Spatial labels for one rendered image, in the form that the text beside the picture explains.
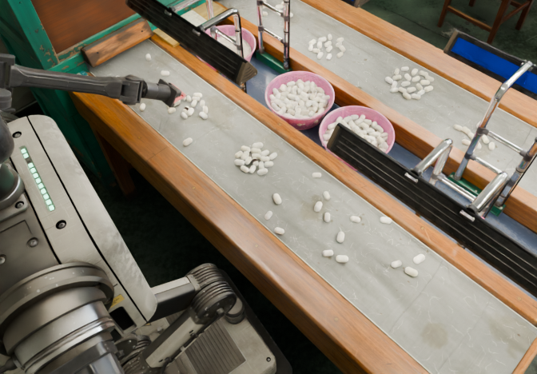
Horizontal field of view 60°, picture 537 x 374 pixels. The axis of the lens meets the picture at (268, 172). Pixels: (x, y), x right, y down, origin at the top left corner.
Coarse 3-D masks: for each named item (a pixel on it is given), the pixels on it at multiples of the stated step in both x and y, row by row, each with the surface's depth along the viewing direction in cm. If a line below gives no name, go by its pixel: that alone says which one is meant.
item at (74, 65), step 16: (0, 32) 204; (16, 48) 198; (32, 64) 200; (64, 64) 183; (80, 64) 188; (48, 96) 218; (64, 96) 191; (48, 112) 247; (64, 112) 202; (64, 128) 240; (80, 128) 210; (80, 144) 222; (96, 144) 222; (96, 160) 228; (96, 176) 246; (112, 176) 243
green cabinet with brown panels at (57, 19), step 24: (0, 0) 171; (24, 0) 158; (48, 0) 165; (72, 0) 172; (96, 0) 178; (120, 0) 186; (168, 0) 202; (0, 24) 193; (24, 24) 163; (48, 24) 170; (72, 24) 177; (96, 24) 184; (120, 24) 191; (24, 48) 184; (48, 48) 174; (72, 48) 181
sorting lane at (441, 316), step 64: (128, 64) 195; (192, 128) 172; (256, 128) 171; (256, 192) 154; (320, 192) 153; (320, 256) 139; (384, 256) 138; (384, 320) 127; (448, 320) 126; (512, 320) 126
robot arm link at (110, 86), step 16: (16, 64) 133; (16, 80) 130; (32, 80) 132; (48, 80) 135; (64, 80) 137; (80, 80) 139; (96, 80) 142; (112, 80) 145; (112, 96) 146; (128, 96) 149
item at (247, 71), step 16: (128, 0) 166; (144, 0) 161; (144, 16) 162; (160, 16) 157; (176, 16) 152; (176, 32) 153; (192, 32) 149; (192, 48) 150; (208, 48) 145; (224, 48) 141; (224, 64) 142; (240, 64) 138; (240, 80) 139
